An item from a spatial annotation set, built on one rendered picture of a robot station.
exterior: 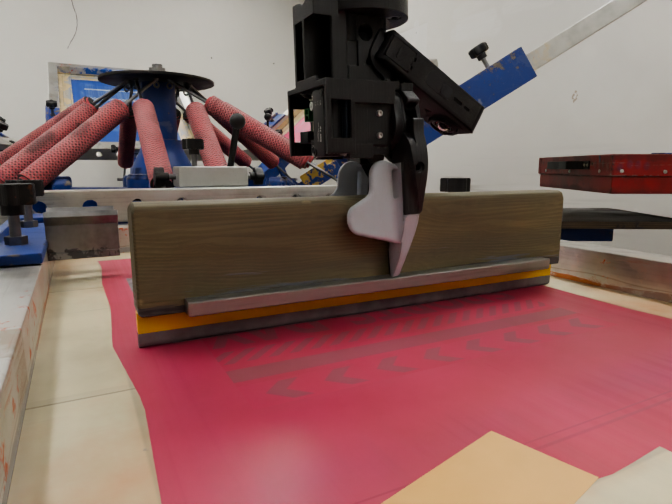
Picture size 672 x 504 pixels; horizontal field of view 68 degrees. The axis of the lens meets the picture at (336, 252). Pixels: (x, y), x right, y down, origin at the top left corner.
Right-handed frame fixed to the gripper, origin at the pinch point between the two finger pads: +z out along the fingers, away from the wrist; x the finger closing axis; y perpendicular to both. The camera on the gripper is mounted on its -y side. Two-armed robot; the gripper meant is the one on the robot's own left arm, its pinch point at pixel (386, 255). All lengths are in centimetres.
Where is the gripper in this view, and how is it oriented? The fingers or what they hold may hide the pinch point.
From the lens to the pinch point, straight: 42.9
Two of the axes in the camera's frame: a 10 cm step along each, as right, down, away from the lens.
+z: 0.3, 9.8, 1.8
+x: 4.6, 1.5, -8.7
